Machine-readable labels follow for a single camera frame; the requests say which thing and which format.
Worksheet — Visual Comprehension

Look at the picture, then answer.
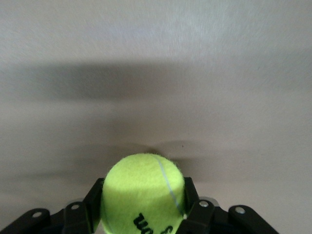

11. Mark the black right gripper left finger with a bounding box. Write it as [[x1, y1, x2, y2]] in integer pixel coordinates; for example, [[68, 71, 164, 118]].
[[0, 177, 105, 234]]

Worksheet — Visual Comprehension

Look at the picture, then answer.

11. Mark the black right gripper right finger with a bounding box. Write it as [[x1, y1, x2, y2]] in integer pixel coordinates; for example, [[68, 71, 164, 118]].
[[179, 176, 285, 234]]

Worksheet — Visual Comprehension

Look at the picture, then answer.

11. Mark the yellow tennis ball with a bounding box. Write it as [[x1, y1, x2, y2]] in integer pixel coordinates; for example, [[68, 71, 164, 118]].
[[101, 153, 185, 234]]

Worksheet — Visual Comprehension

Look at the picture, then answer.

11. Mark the brown table mat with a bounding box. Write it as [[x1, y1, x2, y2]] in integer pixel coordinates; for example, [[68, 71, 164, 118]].
[[0, 0, 312, 234]]

